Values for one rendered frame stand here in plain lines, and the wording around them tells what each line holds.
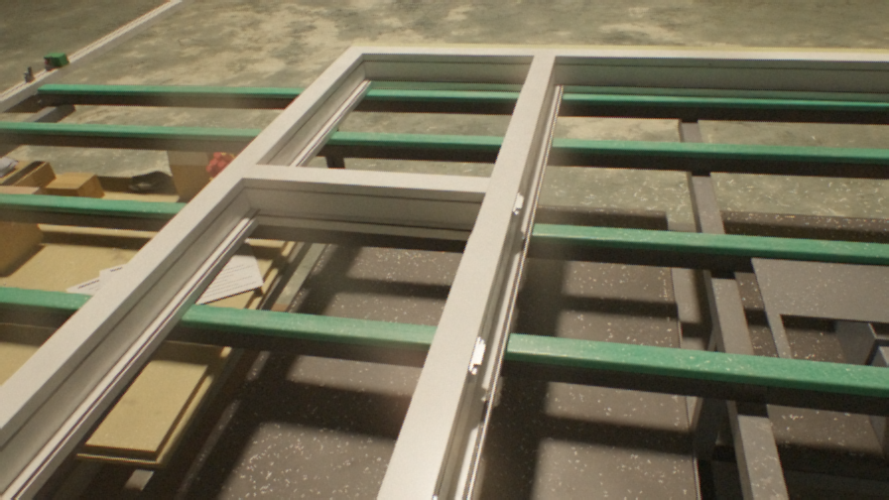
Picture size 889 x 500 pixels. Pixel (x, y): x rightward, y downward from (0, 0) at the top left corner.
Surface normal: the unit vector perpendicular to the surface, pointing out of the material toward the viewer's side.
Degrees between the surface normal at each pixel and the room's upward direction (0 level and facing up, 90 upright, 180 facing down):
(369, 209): 90
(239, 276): 0
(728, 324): 0
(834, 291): 0
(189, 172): 90
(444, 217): 90
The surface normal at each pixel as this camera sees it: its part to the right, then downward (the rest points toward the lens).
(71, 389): 0.97, 0.08
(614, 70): -0.23, 0.57
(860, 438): -0.07, -0.81
